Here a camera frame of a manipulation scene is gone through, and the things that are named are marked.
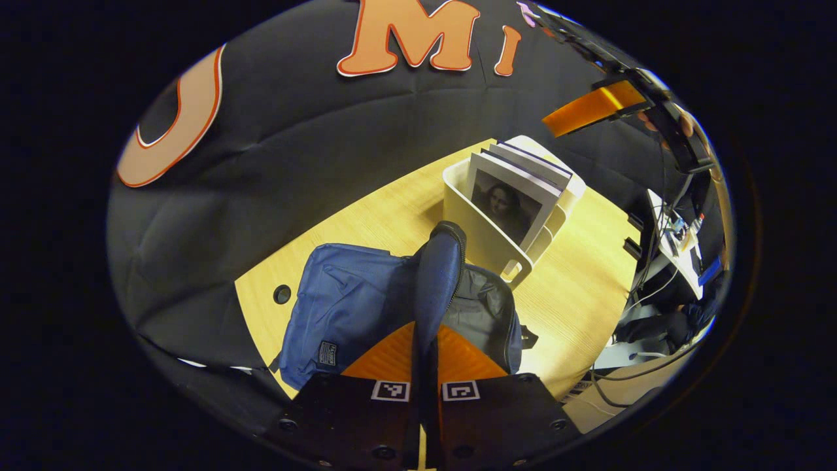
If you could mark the blue flat object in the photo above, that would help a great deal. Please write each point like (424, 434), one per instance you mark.
(709, 271)

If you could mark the white side table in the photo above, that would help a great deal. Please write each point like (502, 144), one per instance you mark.
(683, 268)

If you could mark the portrait cover book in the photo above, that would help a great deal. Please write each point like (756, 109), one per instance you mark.
(503, 203)

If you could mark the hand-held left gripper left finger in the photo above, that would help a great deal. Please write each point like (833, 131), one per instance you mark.
(353, 418)

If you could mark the dark clothing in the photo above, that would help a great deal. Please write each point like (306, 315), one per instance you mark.
(667, 324)

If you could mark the dark blue cover book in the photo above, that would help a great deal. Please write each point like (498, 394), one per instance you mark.
(536, 165)

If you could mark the white bookshelf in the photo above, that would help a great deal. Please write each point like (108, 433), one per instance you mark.
(484, 242)

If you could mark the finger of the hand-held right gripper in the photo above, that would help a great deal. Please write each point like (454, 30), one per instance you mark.
(588, 108)

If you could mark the small electronics board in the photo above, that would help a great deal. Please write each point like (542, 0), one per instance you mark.
(680, 229)

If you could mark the blue schoolbag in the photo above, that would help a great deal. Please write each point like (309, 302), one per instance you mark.
(346, 301)

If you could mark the black table clamp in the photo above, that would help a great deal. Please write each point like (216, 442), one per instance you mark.
(635, 221)
(633, 247)

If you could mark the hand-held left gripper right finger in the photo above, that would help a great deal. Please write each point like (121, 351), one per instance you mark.
(497, 418)

